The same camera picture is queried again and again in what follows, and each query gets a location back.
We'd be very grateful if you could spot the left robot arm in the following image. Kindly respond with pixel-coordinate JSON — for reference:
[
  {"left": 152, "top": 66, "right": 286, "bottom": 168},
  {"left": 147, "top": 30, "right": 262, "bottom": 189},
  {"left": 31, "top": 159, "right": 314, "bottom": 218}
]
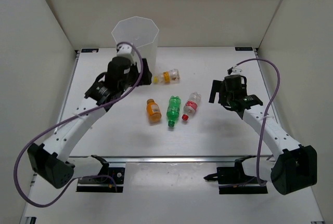
[{"left": 28, "top": 57, "right": 152, "bottom": 189}]

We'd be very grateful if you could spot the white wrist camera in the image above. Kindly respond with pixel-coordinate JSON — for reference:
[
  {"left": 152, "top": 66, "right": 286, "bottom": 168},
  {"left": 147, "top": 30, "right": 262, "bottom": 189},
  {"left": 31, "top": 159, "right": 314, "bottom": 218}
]
[
  {"left": 116, "top": 43, "right": 135, "bottom": 64},
  {"left": 227, "top": 66, "right": 243, "bottom": 75}
]

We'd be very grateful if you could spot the white octagonal plastic bin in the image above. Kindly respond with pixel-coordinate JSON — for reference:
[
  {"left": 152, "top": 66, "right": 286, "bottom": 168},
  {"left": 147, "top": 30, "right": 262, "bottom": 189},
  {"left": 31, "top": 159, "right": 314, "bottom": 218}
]
[{"left": 111, "top": 16, "right": 159, "bottom": 75}]

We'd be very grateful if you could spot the clear bottle yellow cap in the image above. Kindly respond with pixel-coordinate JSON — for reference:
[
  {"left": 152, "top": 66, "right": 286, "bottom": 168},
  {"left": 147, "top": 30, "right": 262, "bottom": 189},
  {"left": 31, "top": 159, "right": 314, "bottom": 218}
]
[{"left": 152, "top": 69, "right": 180, "bottom": 84}]

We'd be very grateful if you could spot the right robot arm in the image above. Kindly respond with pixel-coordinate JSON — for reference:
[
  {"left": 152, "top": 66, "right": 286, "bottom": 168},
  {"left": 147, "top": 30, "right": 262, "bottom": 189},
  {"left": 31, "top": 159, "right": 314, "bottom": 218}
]
[{"left": 205, "top": 75, "right": 317, "bottom": 195}]

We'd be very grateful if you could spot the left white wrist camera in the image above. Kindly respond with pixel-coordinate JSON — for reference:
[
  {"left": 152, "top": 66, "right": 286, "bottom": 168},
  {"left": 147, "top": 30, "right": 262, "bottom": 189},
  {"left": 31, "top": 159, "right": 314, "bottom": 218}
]
[{"left": 116, "top": 43, "right": 135, "bottom": 64}]

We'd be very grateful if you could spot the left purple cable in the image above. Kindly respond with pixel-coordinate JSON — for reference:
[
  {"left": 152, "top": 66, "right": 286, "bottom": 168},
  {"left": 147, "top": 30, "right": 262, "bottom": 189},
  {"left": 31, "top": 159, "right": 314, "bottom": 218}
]
[{"left": 13, "top": 42, "right": 144, "bottom": 207}]

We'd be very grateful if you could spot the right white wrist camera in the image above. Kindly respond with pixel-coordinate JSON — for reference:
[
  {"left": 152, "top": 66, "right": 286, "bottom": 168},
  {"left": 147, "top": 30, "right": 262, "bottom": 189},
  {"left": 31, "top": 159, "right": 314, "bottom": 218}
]
[{"left": 227, "top": 66, "right": 243, "bottom": 75}]

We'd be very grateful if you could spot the green plastic bottle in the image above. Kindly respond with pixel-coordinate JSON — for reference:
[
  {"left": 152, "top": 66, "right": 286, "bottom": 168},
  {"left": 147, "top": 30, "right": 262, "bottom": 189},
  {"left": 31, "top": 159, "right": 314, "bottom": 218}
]
[{"left": 166, "top": 96, "right": 181, "bottom": 128}]

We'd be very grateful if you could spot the orange plastic bottle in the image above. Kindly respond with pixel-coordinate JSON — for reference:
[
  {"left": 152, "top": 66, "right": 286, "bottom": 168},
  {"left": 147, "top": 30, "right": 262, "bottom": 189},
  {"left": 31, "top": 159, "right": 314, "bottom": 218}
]
[{"left": 146, "top": 99, "right": 162, "bottom": 124}]

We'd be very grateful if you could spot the clear bottle red label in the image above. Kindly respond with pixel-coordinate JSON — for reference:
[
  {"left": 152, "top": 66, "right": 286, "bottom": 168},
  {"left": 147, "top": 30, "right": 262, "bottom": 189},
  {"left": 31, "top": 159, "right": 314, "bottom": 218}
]
[{"left": 182, "top": 92, "right": 201, "bottom": 122}]

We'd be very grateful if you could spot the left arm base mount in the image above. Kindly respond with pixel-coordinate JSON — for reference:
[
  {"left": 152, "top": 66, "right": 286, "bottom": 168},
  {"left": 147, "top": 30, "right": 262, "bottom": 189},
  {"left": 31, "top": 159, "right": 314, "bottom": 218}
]
[{"left": 76, "top": 156, "right": 125, "bottom": 193}]

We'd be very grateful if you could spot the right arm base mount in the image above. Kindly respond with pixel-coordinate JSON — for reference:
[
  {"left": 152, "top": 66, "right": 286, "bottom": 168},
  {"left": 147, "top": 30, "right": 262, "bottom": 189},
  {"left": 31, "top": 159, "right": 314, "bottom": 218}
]
[{"left": 204, "top": 155, "right": 268, "bottom": 195}]

